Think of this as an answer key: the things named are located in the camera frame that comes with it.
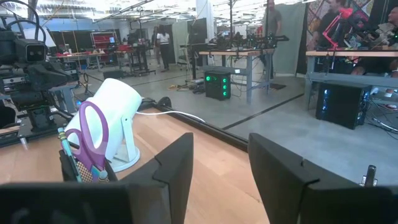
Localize white lamp cable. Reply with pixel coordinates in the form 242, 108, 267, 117
134, 110, 206, 124

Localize wooden-top workbench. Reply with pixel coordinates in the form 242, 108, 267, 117
304, 49, 398, 110
198, 47, 277, 105

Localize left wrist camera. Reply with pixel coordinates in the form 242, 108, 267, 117
13, 38, 49, 65

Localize black mesh desk organizer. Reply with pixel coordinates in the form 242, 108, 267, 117
58, 149, 119, 185

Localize white cylindrical desk lamp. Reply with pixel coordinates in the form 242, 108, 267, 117
63, 77, 144, 174

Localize computer tower green lights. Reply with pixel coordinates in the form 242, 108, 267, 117
203, 70, 232, 101

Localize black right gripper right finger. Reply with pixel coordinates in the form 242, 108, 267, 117
248, 133, 359, 224

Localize computer tower blue lights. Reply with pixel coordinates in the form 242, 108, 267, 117
315, 80, 373, 131

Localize grey partition panel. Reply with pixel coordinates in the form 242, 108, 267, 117
272, 2, 308, 76

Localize red storage rack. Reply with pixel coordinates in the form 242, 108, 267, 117
90, 30, 119, 50

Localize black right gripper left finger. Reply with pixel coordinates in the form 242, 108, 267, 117
119, 133, 195, 224

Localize black bench robot rig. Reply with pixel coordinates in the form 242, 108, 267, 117
214, 32, 290, 50

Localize teal pencil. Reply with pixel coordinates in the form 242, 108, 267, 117
57, 127, 84, 184

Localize person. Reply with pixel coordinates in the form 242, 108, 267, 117
350, 5, 398, 110
266, 0, 283, 37
155, 24, 172, 72
317, 0, 348, 49

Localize purple-handled scissors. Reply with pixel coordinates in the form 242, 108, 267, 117
64, 100, 110, 184

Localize black monitor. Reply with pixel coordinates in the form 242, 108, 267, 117
187, 17, 208, 46

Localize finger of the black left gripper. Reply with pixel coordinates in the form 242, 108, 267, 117
26, 61, 75, 87

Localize black frame clamp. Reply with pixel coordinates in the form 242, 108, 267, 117
157, 96, 173, 110
359, 164, 379, 188

